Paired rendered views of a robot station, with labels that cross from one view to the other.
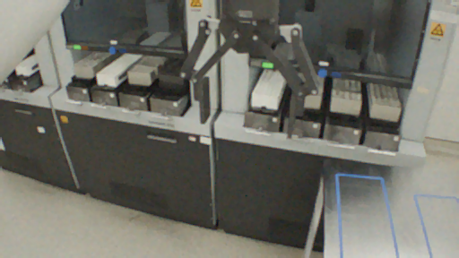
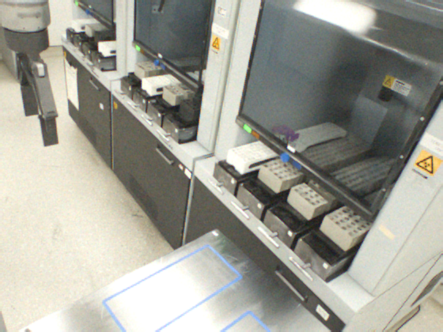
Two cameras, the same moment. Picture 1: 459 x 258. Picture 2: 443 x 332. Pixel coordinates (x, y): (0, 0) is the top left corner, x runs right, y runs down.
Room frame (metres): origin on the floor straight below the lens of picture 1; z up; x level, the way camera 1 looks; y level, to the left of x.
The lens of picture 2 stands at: (0.08, -0.70, 1.63)
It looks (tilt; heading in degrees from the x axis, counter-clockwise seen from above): 38 degrees down; 34
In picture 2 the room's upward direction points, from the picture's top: 9 degrees clockwise
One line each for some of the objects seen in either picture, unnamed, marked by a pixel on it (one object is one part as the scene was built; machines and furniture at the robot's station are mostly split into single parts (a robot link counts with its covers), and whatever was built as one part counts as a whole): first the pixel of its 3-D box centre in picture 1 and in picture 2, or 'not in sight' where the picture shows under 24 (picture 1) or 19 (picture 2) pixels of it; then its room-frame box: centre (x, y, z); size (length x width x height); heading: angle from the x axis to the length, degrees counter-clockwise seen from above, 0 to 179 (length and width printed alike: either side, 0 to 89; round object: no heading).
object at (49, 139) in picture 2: (292, 113); (48, 130); (0.43, -0.09, 1.22); 0.03 x 0.01 x 0.07; 164
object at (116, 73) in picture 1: (123, 68); (172, 84); (1.49, 0.51, 0.83); 0.30 x 0.10 x 0.06; 164
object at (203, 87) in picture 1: (204, 100); (29, 100); (0.47, 0.04, 1.22); 0.03 x 0.01 x 0.07; 164
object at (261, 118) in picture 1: (276, 84); (283, 158); (1.42, -0.20, 0.78); 0.73 x 0.14 x 0.09; 164
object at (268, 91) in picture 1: (271, 86); (263, 154); (1.29, -0.16, 0.83); 0.30 x 0.10 x 0.06; 164
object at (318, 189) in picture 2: (345, 94); (319, 196); (1.20, -0.46, 0.85); 0.12 x 0.02 x 0.06; 73
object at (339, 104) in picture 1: (345, 105); (302, 203); (1.11, -0.43, 0.85); 0.12 x 0.02 x 0.06; 73
